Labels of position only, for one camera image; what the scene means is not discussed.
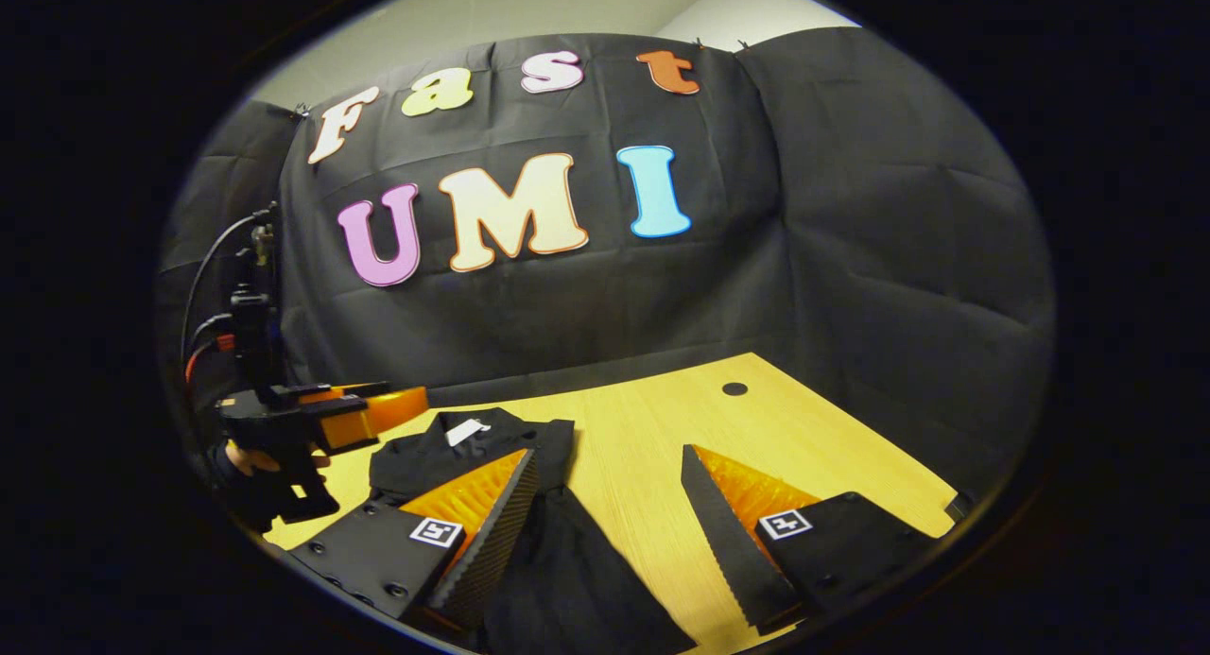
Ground black shirt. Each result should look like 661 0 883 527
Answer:
369 407 698 655

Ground black backdrop cloth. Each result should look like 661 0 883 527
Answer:
156 26 1057 507

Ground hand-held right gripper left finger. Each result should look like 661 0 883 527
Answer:
284 447 542 637

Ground red cable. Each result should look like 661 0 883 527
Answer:
184 334 235 384

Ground black cable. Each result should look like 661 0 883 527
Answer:
180 211 275 372

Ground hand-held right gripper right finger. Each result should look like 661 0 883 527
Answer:
681 444 946 635

